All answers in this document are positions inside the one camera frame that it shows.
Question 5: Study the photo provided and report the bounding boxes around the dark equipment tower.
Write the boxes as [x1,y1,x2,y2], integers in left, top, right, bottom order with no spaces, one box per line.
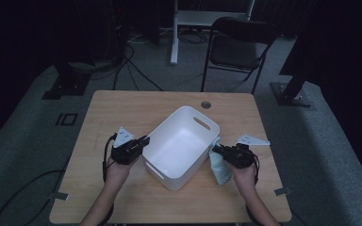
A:
[105,0,130,64]

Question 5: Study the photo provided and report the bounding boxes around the grey tape strip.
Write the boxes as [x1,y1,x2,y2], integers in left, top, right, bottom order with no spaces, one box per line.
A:
[48,191,70,202]
[273,186,291,197]

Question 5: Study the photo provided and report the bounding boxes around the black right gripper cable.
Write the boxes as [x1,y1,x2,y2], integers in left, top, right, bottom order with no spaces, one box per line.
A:
[246,154,261,226]

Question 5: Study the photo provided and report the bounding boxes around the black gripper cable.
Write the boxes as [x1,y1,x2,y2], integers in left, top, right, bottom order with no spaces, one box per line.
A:
[0,133,117,226]
[246,154,261,226]

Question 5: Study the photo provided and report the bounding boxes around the black folding chair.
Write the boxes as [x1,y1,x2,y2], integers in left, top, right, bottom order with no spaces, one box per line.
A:
[200,16,277,95]

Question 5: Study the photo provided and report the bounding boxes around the white plastic basket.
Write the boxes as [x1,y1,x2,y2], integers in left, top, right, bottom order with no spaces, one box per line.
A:
[141,105,221,192]

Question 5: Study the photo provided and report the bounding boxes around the black floor cable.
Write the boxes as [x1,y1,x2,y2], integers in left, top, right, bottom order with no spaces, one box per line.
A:
[123,55,164,92]
[112,43,130,91]

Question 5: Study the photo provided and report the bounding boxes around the dark curtain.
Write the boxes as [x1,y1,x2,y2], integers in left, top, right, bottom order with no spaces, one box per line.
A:
[279,0,362,196]

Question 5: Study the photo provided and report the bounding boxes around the white desk frame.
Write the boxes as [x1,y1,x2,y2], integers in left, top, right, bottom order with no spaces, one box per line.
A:
[170,0,256,66]

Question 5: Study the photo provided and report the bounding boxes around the person's left hand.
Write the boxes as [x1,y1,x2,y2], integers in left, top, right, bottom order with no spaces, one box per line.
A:
[105,155,137,188]

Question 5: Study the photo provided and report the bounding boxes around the white floor cable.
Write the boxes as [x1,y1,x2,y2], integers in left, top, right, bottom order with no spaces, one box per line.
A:
[126,32,154,45]

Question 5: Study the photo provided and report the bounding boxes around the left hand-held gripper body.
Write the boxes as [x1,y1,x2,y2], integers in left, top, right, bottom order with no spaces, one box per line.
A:
[110,125,146,166]

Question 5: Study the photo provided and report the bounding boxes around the light blue cloth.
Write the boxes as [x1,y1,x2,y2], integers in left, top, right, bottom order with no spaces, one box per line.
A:
[208,136,234,186]

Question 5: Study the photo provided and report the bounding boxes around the person's right hand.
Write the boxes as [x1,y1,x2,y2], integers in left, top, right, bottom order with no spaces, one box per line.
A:
[229,161,259,191]

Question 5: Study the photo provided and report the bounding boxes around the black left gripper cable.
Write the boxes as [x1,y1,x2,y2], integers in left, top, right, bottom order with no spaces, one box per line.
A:
[0,133,117,226]

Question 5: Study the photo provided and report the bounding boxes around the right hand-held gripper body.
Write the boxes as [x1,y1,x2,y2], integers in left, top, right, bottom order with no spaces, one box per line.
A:
[229,133,272,170]

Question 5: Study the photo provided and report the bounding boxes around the black stand with post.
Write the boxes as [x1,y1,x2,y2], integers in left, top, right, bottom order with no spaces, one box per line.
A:
[270,31,320,108]

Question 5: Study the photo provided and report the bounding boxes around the dark cable bundle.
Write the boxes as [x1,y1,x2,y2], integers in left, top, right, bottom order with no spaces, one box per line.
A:
[177,28,209,45]

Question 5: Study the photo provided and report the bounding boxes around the black stand base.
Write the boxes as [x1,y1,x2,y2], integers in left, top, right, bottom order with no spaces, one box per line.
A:
[41,60,92,101]

